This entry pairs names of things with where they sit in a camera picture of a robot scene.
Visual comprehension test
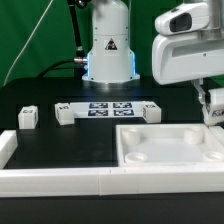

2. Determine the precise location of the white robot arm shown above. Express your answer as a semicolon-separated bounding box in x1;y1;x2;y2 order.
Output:
83;0;224;104

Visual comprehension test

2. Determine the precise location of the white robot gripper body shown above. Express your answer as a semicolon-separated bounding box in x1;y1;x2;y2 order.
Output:
152;32;224;85

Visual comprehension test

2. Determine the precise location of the white tag sheet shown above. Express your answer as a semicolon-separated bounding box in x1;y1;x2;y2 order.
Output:
68;101;158;119

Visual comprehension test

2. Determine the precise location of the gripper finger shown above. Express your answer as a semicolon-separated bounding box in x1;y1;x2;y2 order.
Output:
193;79;206;105

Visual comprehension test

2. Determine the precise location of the white U-shaped fence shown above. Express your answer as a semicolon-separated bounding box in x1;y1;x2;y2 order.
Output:
0;126;224;197

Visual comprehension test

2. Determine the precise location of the white square table top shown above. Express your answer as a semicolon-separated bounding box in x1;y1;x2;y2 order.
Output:
116;124;224;167

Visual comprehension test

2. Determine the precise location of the black cable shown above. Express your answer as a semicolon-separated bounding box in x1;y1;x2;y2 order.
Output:
36;0;88;80

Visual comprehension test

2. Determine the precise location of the white cable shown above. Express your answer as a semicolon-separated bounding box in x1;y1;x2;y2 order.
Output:
2;0;54;87

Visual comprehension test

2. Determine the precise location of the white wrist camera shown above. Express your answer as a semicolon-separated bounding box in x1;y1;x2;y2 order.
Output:
154;2;224;36

